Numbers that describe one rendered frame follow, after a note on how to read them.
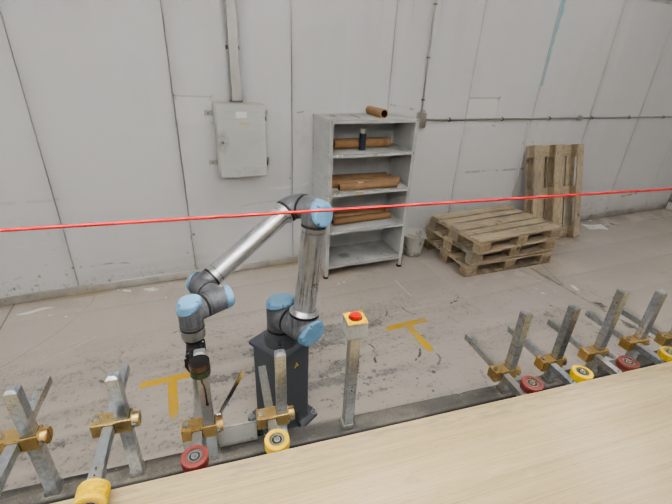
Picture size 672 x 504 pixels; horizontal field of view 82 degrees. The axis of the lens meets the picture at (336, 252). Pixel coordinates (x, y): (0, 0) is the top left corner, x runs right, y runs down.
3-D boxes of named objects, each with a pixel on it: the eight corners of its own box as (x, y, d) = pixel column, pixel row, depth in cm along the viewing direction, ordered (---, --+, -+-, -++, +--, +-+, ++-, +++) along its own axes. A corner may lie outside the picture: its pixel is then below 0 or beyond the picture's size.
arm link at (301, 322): (301, 327, 211) (316, 192, 184) (324, 343, 201) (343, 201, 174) (279, 337, 200) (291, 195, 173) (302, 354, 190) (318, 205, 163)
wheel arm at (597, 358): (545, 325, 206) (547, 318, 204) (550, 324, 207) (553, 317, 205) (620, 384, 169) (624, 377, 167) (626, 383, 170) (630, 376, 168)
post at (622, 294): (582, 371, 191) (617, 287, 170) (588, 370, 192) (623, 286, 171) (588, 376, 188) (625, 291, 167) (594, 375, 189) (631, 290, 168)
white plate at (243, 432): (184, 453, 141) (181, 434, 137) (257, 438, 148) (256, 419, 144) (184, 455, 141) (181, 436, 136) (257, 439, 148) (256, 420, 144)
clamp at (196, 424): (183, 430, 136) (181, 420, 134) (223, 422, 140) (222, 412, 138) (182, 444, 131) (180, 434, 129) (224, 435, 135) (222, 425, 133)
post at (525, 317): (494, 396, 179) (520, 309, 158) (501, 394, 180) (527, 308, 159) (499, 401, 176) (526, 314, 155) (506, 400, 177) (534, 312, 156)
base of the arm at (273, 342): (256, 340, 215) (255, 325, 210) (281, 324, 229) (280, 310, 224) (281, 355, 205) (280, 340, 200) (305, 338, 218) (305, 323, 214)
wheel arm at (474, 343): (463, 340, 192) (465, 333, 191) (469, 339, 193) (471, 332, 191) (525, 408, 155) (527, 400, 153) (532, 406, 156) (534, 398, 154)
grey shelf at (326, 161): (310, 260, 434) (312, 113, 366) (381, 249, 466) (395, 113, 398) (324, 279, 397) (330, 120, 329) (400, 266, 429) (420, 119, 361)
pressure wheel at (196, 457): (185, 470, 126) (180, 446, 121) (211, 464, 128) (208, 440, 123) (184, 494, 119) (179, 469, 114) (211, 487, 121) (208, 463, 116)
